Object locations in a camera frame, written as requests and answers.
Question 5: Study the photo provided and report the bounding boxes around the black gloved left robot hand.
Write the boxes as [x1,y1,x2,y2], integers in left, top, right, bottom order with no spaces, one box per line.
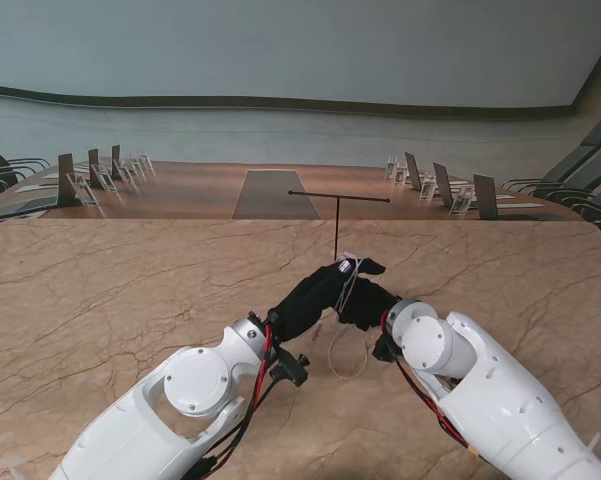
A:
[268,257,387,345]

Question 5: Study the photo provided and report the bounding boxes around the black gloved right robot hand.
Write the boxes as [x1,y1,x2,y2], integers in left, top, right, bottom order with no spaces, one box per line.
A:
[337,277,404,332]

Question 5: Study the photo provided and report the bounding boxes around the pink wired earphone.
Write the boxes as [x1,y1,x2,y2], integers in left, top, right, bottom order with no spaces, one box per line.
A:
[327,251,372,381]

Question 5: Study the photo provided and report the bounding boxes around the black T rack marble base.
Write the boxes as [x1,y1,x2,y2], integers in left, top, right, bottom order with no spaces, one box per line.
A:
[287,189,392,264]

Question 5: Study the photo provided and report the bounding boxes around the grey table runner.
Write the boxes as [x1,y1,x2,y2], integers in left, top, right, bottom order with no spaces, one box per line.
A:
[232,169,321,220]

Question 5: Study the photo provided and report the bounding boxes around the brown wooden conference table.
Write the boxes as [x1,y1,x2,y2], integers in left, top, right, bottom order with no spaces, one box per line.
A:
[0,159,581,224]

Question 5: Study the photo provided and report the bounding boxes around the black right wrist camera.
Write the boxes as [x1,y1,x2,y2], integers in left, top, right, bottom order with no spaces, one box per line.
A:
[372,334,396,362]

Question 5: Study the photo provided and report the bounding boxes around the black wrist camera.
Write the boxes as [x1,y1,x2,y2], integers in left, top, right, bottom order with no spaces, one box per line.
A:
[269,352,311,387]
[372,334,396,362]

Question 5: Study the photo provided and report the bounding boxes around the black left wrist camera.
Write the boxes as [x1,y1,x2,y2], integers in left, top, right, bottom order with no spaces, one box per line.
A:
[269,352,311,387]

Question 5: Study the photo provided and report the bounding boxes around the red black left arm cables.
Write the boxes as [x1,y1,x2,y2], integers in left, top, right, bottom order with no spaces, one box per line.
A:
[179,319,281,480]

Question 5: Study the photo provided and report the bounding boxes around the red black arm cables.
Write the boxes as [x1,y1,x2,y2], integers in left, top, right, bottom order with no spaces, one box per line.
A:
[394,357,481,459]
[179,319,281,480]

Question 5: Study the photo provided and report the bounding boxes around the red black right arm cables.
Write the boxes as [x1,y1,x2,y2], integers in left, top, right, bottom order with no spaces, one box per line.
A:
[394,357,481,459]

